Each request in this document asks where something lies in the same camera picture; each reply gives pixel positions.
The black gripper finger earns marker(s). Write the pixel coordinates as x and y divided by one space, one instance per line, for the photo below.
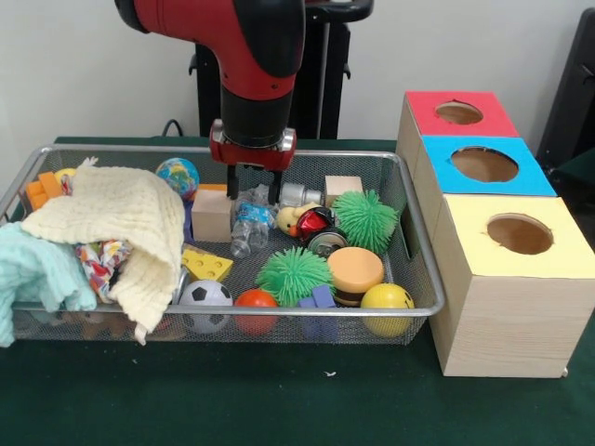
232 181
274 186

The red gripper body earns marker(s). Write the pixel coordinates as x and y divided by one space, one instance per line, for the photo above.
253 157

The crushed clear plastic bottle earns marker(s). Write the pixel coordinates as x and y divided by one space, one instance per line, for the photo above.
251 223

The cream knitted cloth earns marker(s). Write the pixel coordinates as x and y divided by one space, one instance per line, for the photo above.
121 209

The mint knitted cloth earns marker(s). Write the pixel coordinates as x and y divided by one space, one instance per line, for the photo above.
37 269

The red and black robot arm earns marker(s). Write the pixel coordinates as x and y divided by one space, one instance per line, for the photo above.
241 51

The silver mesh bin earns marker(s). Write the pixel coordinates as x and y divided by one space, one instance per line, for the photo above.
334 327

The wooden box with three holes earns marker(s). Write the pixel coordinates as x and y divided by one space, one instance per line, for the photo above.
511 325

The plain wooden cube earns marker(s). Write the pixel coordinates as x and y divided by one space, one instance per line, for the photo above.
211 218

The blue globe ball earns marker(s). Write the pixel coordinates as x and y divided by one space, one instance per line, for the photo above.
178 176

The large green spiky ball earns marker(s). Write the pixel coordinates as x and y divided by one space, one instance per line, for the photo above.
365 220

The plain orange ball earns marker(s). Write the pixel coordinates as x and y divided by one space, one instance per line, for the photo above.
255 299

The toy soccer ball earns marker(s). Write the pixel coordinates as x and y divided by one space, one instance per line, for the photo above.
205 293

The toy burger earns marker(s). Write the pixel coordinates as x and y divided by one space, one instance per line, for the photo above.
355 274

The yellow smiley ball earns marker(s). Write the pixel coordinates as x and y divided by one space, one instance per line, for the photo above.
387 296

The dark green table cloth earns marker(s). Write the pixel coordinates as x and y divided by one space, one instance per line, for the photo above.
578 169
279 399

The black stand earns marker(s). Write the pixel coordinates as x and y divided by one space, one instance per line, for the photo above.
572 93

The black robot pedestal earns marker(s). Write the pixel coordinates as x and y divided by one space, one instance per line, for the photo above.
325 69

